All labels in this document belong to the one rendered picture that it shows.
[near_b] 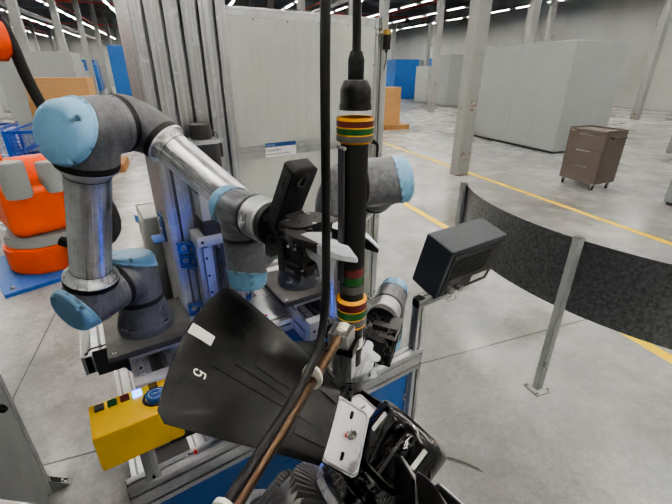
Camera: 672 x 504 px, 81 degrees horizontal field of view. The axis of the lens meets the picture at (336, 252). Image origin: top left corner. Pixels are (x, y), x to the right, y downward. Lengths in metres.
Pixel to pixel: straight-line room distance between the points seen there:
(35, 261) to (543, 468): 4.09
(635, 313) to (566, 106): 8.18
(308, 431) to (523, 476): 1.80
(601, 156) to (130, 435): 6.92
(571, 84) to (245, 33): 8.55
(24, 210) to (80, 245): 3.29
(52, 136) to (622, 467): 2.51
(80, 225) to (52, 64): 10.08
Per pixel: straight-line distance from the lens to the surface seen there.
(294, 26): 2.48
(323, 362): 0.49
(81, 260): 1.01
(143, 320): 1.20
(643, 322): 2.35
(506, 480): 2.23
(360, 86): 0.46
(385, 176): 0.93
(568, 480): 2.34
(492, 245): 1.34
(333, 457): 0.58
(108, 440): 0.95
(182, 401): 0.46
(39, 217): 4.30
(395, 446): 0.60
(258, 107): 2.37
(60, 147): 0.87
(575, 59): 10.16
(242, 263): 0.73
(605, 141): 7.18
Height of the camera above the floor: 1.71
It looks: 25 degrees down
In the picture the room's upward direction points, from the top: straight up
